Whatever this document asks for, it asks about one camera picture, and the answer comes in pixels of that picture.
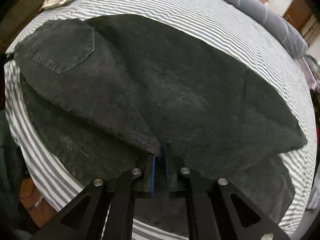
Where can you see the grey rolled duvet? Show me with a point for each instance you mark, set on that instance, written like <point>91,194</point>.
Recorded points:
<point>277,26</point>

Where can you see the brown wooden door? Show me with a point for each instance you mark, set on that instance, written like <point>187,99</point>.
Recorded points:
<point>298,14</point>

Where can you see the grey white striped bedsheet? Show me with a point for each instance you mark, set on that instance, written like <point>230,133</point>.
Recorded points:
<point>215,22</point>

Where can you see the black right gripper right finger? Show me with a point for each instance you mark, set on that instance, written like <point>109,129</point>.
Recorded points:
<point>247,206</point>

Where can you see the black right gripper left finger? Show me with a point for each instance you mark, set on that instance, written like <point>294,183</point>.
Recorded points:
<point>103,209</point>

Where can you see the dark grey denim pants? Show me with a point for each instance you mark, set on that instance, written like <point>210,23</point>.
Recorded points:
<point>104,92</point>

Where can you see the brown wooden headboard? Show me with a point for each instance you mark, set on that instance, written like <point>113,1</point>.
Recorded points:
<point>15,15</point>

